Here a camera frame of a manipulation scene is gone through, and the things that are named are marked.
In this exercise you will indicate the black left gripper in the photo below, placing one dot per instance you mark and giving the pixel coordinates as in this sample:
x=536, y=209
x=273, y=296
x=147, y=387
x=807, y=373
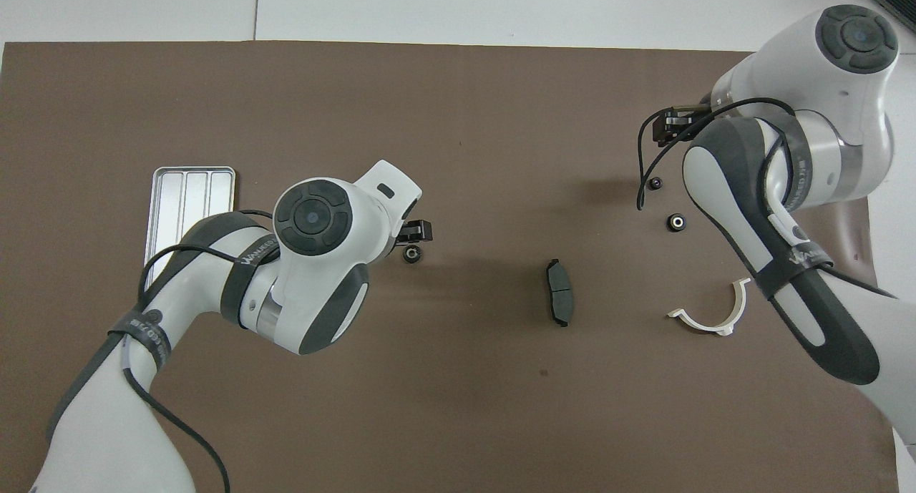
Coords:
x=399, y=239

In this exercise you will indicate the silver metal tray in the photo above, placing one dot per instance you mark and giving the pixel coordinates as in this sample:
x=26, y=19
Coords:
x=186, y=192

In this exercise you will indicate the long dark grey brake pad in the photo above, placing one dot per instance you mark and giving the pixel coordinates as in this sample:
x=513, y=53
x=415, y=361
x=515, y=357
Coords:
x=560, y=293

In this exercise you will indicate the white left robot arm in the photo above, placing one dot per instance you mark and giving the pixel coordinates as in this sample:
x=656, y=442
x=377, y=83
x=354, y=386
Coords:
x=315, y=264

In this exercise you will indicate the brown table mat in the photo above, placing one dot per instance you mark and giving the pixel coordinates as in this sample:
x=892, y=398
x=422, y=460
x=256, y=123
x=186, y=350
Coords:
x=465, y=121

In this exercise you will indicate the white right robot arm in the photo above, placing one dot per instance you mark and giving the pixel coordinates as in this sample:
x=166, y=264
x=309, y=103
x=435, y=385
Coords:
x=844, y=121

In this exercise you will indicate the white curved plastic bracket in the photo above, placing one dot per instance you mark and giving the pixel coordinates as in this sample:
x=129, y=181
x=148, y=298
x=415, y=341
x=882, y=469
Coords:
x=705, y=325

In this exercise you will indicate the large black bearing gear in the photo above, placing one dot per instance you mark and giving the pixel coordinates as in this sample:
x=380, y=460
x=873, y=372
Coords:
x=412, y=254
x=676, y=222

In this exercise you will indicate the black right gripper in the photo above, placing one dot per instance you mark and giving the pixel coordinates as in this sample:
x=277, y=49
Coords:
x=693, y=121

